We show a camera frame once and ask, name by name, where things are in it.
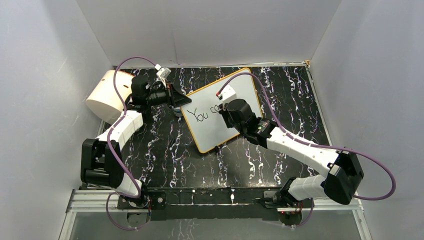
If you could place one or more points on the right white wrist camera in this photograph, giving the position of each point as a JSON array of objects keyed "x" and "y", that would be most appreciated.
[{"x": 227, "y": 95}]

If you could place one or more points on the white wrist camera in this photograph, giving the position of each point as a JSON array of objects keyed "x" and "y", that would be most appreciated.
[
  {"x": 162, "y": 73},
  {"x": 227, "y": 95}
]

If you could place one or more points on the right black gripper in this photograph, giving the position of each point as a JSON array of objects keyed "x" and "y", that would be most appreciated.
[{"x": 224, "y": 113}]

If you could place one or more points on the yellow framed whiteboard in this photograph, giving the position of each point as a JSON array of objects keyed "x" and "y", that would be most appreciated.
[{"x": 205, "y": 124}]

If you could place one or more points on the wire whiteboard stand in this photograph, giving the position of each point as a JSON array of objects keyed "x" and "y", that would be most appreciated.
[{"x": 216, "y": 150}]

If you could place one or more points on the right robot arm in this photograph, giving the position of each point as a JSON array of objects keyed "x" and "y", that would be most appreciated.
[{"x": 339, "y": 171}]

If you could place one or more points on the aluminium frame rail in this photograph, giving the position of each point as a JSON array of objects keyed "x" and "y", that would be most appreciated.
[{"x": 99, "y": 215}]

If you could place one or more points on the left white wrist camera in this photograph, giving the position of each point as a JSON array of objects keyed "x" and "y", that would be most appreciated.
[{"x": 162, "y": 73}]

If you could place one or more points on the cream cylindrical box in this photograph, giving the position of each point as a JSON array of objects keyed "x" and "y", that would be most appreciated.
[{"x": 104, "y": 102}]

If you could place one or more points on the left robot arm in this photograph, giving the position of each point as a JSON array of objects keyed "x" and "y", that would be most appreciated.
[{"x": 121, "y": 100}]

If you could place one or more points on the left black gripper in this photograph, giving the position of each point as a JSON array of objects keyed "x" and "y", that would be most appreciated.
[{"x": 174, "y": 98}]

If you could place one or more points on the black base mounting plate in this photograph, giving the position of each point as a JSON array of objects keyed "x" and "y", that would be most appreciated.
[{"x": 215, "y": 203}]

